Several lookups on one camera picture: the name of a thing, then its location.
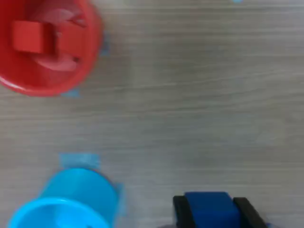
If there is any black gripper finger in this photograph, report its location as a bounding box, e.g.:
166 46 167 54
172 195 198 228
232 196 266 228

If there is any blue cube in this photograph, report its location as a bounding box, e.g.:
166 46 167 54
184 191 242 228

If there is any blue plastic cup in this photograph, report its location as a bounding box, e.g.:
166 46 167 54
8 167 119 228

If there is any red plastic cup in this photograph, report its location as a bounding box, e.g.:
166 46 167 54
0 0 105 97

